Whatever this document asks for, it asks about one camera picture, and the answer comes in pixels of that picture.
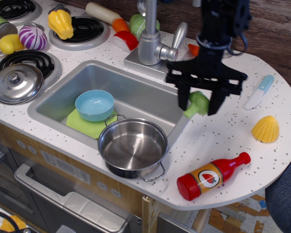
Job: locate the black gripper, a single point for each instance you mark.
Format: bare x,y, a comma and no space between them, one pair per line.
206,71

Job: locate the green toy broccoli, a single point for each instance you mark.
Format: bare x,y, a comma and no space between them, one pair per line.
199,105

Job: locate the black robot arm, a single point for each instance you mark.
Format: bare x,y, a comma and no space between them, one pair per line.
222,20

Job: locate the orange toy carrot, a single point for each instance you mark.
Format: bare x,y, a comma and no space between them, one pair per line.
194,49

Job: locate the blue white toy knife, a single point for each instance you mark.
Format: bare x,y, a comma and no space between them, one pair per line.
257,96

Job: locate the silver toy faucet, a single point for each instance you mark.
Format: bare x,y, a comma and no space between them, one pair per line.
151,56

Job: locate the yellow toy corn piece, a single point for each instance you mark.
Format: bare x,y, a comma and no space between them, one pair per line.
266,130

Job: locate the small steel pot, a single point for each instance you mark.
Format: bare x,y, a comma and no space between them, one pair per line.
133,147

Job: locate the red white toy slice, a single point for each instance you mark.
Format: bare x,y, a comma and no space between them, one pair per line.
125,41

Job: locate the red ketchup bottle toy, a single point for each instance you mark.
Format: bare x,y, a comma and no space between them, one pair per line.
196,183

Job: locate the green toy cabbage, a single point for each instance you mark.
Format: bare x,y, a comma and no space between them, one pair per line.
137,24

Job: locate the blue plastic bowl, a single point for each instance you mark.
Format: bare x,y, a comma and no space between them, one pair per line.
95,105

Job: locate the orange toy piece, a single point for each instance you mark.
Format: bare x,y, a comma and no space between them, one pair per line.
120,25

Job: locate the green plastic plate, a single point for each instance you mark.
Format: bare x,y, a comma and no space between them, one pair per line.
91,129

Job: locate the rear right stove burner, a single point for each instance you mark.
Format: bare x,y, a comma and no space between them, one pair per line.
89,33

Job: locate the stove burner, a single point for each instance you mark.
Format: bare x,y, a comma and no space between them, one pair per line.
89,33
20,12
47,63

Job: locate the blue fabric chair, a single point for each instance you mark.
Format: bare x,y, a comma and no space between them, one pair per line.
278,200

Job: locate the cream toy bottle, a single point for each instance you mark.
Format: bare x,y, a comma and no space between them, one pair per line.
101,13

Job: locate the steel sink basin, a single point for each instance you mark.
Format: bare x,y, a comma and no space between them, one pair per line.
134,96

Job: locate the front left stove burner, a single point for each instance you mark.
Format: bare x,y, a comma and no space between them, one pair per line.
47,63

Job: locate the yellow toy bell pepper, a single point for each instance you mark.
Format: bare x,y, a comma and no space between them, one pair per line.
60,21

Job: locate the toy oven door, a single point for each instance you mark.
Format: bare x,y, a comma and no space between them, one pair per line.
60,207

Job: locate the purple striped toy onion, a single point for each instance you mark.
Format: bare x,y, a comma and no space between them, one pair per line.
32,38

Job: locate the steel pot lid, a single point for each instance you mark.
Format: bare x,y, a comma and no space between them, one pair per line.
19,83

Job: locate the yellow toy lemon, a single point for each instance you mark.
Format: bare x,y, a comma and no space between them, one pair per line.
10,43

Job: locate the rear left stove burner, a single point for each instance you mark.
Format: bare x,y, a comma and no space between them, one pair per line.
20,12

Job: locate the green label toy can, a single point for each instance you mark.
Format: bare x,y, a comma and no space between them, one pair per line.
6,28

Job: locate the yellow toy on floor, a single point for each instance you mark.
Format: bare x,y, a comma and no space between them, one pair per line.
7,226

